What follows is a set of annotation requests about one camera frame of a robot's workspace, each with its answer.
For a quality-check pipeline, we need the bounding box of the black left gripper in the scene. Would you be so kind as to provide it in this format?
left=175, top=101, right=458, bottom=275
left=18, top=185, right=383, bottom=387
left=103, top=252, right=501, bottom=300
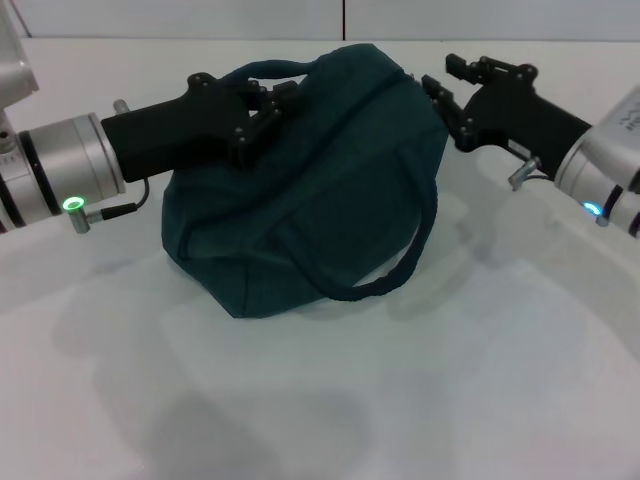
left=101, top=72, right=300, bottom=184

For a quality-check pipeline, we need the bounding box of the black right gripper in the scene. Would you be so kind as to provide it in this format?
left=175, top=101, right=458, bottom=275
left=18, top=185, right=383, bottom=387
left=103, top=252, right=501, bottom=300
left=421, top=52, right=595, bottom=184

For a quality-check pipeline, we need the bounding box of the dark teal insulated lunch bag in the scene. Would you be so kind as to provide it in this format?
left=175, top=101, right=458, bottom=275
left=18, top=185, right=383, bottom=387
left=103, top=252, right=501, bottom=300
left=159, top=43, right=449, bottom=321

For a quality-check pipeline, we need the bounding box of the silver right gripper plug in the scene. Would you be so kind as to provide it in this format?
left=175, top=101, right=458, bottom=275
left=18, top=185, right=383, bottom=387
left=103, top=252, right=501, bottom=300
left=507, top=156, right=544, bottom=191

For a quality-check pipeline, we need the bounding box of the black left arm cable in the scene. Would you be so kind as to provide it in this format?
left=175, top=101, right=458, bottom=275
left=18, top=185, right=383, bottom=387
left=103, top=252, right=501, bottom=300
left=87, top=178, right=151, bottom=222

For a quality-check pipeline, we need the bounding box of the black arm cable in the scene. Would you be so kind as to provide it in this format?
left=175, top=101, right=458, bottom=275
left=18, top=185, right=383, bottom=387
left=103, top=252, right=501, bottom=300
left=523, top=169, right=629, bottom=227
left=87, top=178, right=151, bottom=222

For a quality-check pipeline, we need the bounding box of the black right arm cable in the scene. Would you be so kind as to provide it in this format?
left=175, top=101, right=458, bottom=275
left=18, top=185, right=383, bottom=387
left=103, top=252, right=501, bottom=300
left=523, top=169, right=629, bottom=227

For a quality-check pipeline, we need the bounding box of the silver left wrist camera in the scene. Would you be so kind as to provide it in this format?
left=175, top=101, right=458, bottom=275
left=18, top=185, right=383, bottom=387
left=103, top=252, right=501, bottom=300
left=0, top=0, right=41, bottom=110

